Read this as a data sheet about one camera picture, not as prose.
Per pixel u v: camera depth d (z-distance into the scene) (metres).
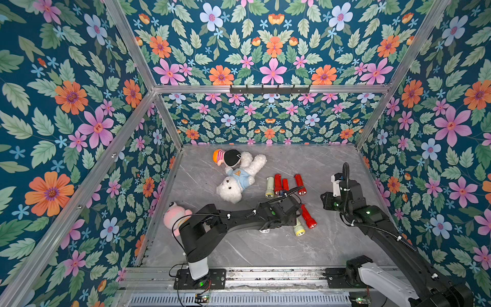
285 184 0.98
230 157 1.05
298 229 0.83
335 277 0.73
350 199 0.60
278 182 1.01
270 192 0.95
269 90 0.93
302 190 0.96
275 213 0.63
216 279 0.74
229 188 0.91
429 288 0.40
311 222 0.86
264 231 0.85
